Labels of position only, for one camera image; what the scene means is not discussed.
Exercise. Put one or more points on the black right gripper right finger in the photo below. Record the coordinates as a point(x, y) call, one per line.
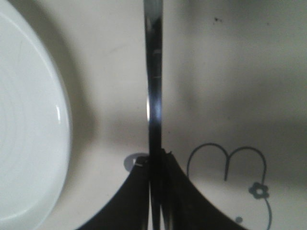
point(183, 206)

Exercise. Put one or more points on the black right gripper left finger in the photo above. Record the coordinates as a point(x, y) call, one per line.
point(129, 208)

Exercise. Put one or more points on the cream rabbit serving tray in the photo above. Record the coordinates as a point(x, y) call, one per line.
point(234, 101)

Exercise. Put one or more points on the silver metal fork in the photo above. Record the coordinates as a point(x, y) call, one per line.
point(153, 21)

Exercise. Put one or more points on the white round plate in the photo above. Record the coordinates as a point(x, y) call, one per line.
point(35, 125)

